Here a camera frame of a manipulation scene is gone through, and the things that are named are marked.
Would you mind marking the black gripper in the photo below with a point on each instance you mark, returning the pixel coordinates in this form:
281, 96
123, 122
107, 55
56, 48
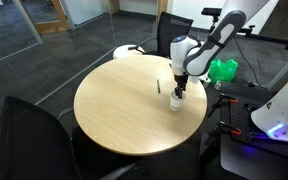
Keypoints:
181, 83

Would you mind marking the white paper cup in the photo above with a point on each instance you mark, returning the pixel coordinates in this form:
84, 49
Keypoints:
176, 103

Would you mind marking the black marker pen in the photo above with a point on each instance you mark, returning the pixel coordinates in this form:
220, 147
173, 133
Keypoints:
158, 86

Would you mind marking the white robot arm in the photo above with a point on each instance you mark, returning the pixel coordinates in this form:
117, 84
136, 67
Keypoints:
190, 58

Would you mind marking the orange black clamp far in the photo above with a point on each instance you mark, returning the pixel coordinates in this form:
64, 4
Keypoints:
221, 98

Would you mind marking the orange black clamp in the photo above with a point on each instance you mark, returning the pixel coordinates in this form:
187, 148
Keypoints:
221, 98
227, 128

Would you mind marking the green plastic bag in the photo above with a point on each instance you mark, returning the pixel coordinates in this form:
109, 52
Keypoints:
222, 71

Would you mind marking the round wooden table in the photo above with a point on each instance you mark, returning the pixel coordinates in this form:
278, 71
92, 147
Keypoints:
118, 106

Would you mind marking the black perforated mounting board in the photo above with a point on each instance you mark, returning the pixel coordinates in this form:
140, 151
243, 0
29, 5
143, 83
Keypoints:
239, 115

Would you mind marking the black mesh chair far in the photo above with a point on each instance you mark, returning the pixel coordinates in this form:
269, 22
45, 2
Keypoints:
169, 27

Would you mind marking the black mesh chair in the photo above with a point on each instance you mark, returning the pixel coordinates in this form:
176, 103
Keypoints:
169, 27
35, 146

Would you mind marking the orange black clamp near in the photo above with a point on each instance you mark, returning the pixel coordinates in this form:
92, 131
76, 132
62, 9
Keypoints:
227, 128

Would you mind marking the black mesh chair near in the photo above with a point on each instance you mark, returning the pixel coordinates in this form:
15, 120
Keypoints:
35, 146

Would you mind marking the black camera on stand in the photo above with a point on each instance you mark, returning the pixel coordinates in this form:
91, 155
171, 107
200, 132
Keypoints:
214, 13

